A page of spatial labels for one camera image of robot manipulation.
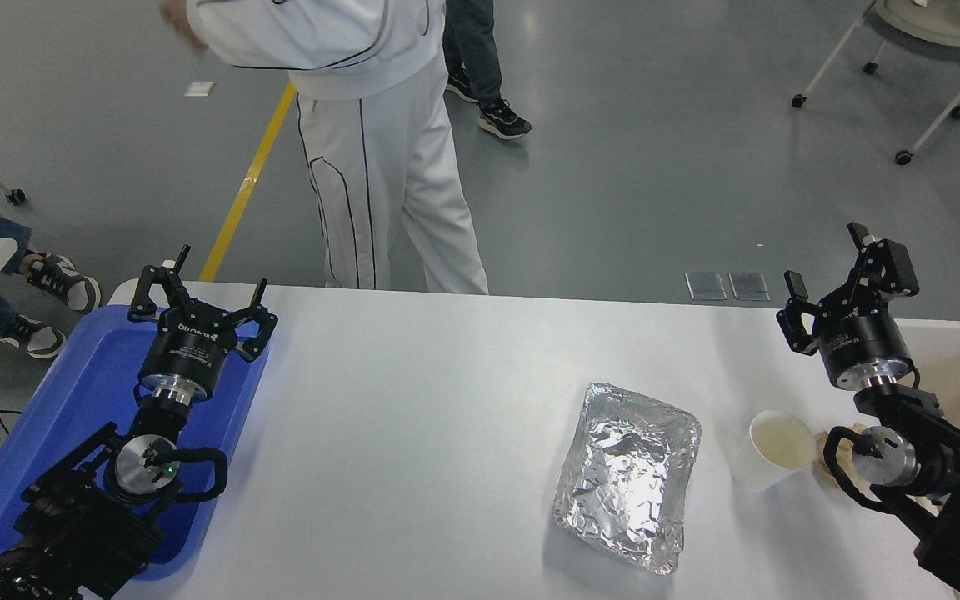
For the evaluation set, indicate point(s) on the white wheeled chair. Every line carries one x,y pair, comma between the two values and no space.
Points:
938,25

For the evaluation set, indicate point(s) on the white paper cup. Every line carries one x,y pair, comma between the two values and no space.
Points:
772,450

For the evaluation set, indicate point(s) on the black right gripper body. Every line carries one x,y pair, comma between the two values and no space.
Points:
863,337

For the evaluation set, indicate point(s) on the person's hand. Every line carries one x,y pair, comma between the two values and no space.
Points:
180,21

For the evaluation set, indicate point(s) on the white paper scrap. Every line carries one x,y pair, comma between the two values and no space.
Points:
199,89

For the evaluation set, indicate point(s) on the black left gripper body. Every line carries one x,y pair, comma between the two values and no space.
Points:
188,350

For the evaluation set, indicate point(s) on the blue plastic tray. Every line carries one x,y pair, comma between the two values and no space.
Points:
88,392

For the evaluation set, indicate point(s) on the silver foil tray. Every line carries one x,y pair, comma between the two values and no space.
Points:
626,479

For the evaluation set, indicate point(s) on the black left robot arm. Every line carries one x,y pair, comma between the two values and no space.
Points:
72,517

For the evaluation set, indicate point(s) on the metal floor plate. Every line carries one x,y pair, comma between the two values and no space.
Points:
749,286
706,286

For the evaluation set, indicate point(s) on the seated person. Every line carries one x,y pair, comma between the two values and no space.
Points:
55,279

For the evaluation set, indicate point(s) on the crumpled tan paper ball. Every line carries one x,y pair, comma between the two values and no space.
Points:
848,462

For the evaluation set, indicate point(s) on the standing person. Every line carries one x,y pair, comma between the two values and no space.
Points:
380,167
480,58

